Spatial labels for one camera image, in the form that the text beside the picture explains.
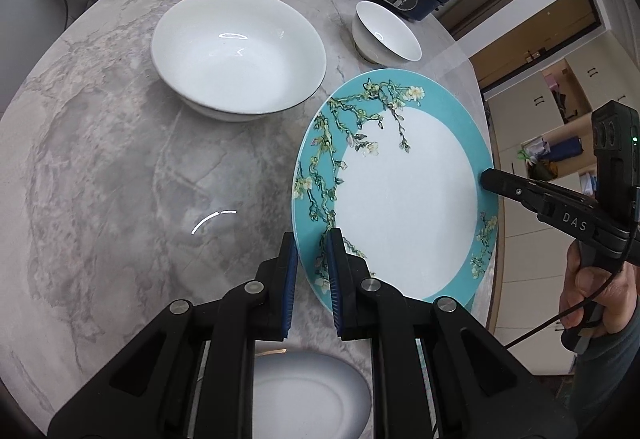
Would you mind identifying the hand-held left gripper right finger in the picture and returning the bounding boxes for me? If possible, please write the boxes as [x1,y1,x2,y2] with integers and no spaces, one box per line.
[325,228,596,439]

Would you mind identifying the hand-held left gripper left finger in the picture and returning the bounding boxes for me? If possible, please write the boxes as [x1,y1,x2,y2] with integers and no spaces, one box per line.
[47,231,301,439]

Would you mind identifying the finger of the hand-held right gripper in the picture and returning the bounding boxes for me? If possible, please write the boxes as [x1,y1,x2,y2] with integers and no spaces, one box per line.
[480,168,551,215]

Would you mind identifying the teal floral plate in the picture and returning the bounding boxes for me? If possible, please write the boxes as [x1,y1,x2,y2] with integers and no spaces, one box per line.
[291,68,499,315]

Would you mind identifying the large white bowl dark rim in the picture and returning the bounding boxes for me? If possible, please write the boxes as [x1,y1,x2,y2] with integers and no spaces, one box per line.
[151,0,328,122]

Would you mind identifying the person's right forearm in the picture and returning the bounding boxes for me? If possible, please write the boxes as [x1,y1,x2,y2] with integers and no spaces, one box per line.
[570,319,640,439]

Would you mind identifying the person's right hand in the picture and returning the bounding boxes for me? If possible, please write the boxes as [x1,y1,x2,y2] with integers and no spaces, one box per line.
[559,239,640,337]

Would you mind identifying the dark blue bag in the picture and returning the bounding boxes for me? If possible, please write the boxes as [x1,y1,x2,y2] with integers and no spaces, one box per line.
[542,139,585,166]

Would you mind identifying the white storage cabinet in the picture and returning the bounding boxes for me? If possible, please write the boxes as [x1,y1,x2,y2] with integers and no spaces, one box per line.
[482,58,631,376]

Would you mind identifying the white oval dish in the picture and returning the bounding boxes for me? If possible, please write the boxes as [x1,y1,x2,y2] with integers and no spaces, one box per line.
[197,351,373,439]

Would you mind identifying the brown wooden door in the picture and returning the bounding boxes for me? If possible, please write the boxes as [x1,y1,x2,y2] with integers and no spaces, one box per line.
[470,0,601,85]

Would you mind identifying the small white bowl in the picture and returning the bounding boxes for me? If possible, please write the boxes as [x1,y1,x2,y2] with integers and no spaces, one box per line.
[351,0,423,66]

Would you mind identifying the black cable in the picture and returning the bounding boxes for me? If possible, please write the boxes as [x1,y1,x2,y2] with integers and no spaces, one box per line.
[501,264,626,350]

